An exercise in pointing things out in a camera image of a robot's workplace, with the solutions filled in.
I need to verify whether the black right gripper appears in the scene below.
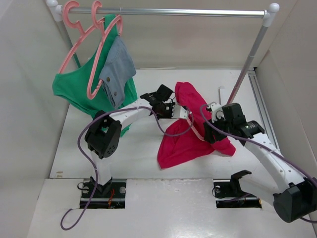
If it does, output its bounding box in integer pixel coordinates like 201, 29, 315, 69
202, 113, 233, 144

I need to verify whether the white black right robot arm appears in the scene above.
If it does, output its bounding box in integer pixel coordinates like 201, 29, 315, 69
200, 102, 317, 223

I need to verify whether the pink hanger with clothes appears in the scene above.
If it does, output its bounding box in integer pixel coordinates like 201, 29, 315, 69
86, 0, 123, 100

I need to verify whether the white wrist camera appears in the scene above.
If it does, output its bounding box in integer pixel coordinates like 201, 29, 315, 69
206, 102, 224, 123
171, 105, 189, 119

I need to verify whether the silver white clothes rack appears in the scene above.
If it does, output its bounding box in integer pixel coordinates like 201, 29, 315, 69
46, 0, 280, 103

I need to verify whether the aluminium rail on right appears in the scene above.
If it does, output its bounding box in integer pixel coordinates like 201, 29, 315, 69
247, 70, 280, 151

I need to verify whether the red t shirt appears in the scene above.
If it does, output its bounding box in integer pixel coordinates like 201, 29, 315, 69
157, 82, 236, 169

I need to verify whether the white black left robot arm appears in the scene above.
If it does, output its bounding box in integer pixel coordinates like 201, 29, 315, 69
85, 84, 175, 197

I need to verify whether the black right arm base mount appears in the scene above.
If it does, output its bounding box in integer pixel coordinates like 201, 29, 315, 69
211, 170, 262, 209

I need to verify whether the grey denim garment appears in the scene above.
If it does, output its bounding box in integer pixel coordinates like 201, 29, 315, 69
99, 36, 137, 109

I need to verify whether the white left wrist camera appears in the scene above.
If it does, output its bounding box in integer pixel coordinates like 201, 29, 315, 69
171, 105, 189, 119

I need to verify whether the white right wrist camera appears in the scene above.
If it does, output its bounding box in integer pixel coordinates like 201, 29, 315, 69
206, 102, 224, 123

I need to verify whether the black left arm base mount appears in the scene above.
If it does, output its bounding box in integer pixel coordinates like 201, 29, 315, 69
77, 177, 126, 209

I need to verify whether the green tank top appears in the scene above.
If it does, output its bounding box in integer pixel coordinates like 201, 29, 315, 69
52, 14, 138, 137

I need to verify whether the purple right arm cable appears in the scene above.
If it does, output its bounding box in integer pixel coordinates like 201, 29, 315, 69
199, 104, 317, 223

